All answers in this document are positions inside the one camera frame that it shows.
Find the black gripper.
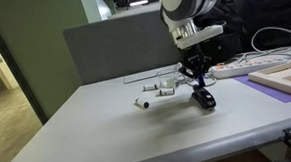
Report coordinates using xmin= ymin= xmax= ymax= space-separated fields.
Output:
xmin=177 ymin=42 xmax=213 ymax=87

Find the black and blue stapler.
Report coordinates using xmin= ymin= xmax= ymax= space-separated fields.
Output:
xmin=190 ymin=84 xmax=218 ymax=112

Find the white marker with black cap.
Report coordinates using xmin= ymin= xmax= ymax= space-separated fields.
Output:
xmin=133 ymin=96 xmax=151 ymax=110
xmin=142 ymin=83 xmax=159 ymax=93
xmin=158 ymin=87 xmax=176 ymax=98

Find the white power strip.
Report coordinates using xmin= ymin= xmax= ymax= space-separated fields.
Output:
xmin=209 ymin=53 xmax=288 ymax=82

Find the clear acrylic strip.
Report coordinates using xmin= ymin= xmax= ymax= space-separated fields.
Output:
xmin=122 ymin=68 xmax=180 ymax=88

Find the purple paper sheet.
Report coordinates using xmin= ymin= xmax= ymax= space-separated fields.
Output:
xmin=232 ymin=74 xmax=291 ymax=104

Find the grey desk partition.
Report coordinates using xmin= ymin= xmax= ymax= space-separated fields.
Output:
xmin=60 ymin=5 xmax=190 ymax=91

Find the wooden compartment tray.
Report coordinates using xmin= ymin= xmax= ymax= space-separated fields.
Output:
xmin=247 ymin=55 xmax=291 ymax=98

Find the black backpack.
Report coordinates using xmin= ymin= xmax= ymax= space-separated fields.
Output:
xmin=200 ymin=0 xmax=291 ymax=67

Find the white looped cable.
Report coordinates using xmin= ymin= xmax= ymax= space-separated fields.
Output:
xmin=250 ymin=26 xmax=291 ymax=55

